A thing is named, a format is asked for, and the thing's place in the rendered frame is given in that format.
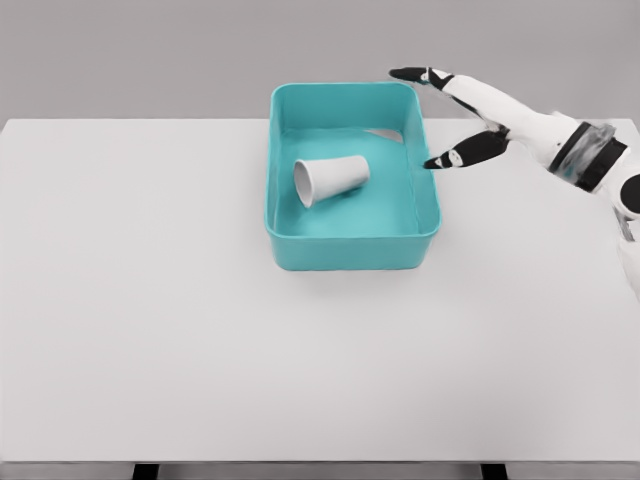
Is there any white paper cup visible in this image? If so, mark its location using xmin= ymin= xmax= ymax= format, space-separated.
xmin=292 ymin=154 xmax=372 ymax=209

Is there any teal plastic basket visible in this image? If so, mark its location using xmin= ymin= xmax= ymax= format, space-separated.
xmin=263 ymin=81 xmax=443 ymax=273

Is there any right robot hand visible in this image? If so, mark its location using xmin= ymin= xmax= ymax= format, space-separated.
xmin=388 ymin=65 xmax=550 ymax=172

